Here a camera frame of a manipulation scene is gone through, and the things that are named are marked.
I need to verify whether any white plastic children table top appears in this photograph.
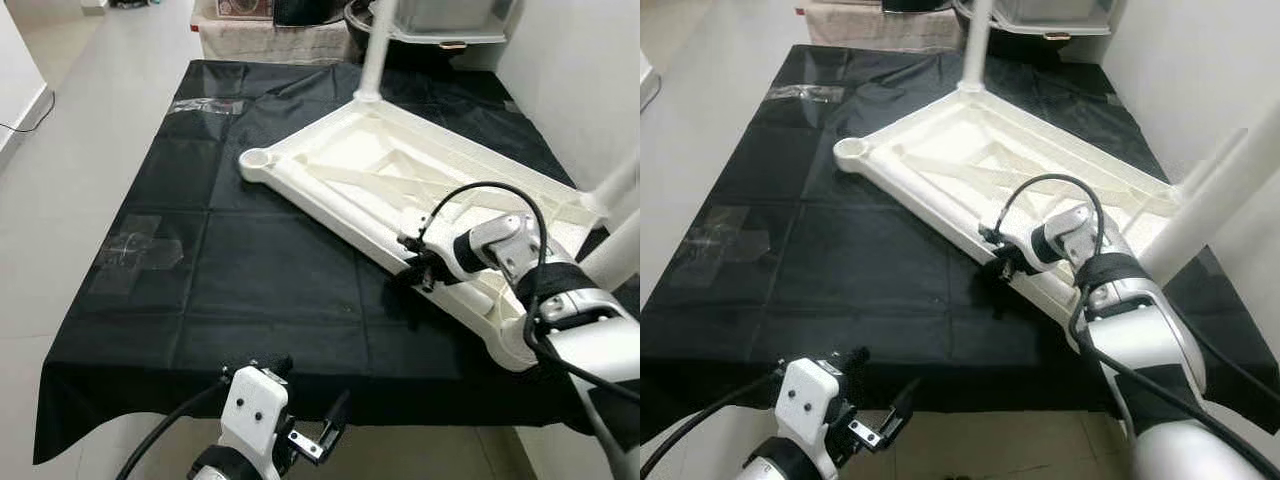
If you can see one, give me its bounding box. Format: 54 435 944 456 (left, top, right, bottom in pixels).
833 88 1201 331
238 98 613 373

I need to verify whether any black tablecloth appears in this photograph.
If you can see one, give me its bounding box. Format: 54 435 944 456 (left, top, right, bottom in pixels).
32 60 641 466
640 45 1280 441

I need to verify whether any clear tape patch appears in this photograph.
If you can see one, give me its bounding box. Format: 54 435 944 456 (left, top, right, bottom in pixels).
90 213 186 296
668 205 771 291

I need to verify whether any black round pan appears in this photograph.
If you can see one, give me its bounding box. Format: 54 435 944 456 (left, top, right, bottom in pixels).
343 0 401 43

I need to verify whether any clear tape strip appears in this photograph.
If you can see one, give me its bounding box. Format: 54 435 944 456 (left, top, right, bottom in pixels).
170 97 246 116
768 85 846 103

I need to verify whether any beige patterned cloth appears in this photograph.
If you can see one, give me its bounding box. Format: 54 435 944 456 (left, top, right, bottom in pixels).
197 15 361 63
805 0 966 51

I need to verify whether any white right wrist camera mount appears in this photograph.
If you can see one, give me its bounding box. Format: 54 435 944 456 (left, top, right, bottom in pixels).
990 215 1046 276
412 212 469 286

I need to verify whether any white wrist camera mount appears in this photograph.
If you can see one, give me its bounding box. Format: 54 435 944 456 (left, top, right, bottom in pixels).
218 366 293 476
412 212 469 286
990 215 1046 276
775 358 841 471

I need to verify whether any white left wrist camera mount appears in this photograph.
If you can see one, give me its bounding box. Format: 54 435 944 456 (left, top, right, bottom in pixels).
218 366 293 476
775 358 841 471

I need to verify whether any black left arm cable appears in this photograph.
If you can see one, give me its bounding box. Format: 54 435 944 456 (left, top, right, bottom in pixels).
640 368 786 479
115 378 233 480

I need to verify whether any black wall cable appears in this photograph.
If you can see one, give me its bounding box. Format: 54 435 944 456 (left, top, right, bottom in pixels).
0 90 56 133

